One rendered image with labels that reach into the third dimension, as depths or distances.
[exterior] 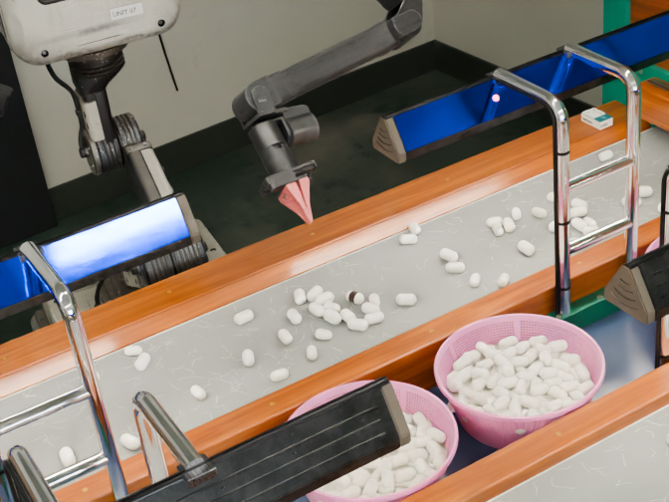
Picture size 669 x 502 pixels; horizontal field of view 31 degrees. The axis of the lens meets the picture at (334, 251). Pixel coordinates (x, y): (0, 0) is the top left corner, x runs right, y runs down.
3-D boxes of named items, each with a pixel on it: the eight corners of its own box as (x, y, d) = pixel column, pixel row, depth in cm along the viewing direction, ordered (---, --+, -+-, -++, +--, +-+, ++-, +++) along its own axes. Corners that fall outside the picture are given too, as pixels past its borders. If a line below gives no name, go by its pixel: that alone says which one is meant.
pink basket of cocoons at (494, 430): (405, 428, 194) (400, 381, 189) (493, 341, 211) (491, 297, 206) (552, 489, 179) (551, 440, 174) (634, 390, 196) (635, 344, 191)
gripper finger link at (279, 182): (327, 210, 217) (303, 166, 219) (291, 224, 214) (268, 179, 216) (318, 225, 223) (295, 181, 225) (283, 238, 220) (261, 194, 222)
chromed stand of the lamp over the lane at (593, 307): (492, 292, 224) (480, 70, 200) (575, 253, 231) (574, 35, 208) (557, 340, 209) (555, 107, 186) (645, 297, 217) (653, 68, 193)
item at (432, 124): (371, 148, 199) (367, 108, 195) (657, 39, 222) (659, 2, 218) (398, 165, 193) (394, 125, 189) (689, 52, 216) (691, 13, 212)
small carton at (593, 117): (580, 121, 258) (580, 112, 257) (593, 116, 259) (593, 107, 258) (599, 129, 253) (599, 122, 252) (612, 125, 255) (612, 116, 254)
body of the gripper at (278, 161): (319, 167, 220) (301, 133, 222) (270, 185, 216) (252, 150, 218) (311, 182, 226) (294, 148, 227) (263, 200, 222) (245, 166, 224)
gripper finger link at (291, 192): (337, 206, 218) (315, 161, 220) (303, 219, 215) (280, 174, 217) (329, 221, 224) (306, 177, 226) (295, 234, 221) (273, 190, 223)
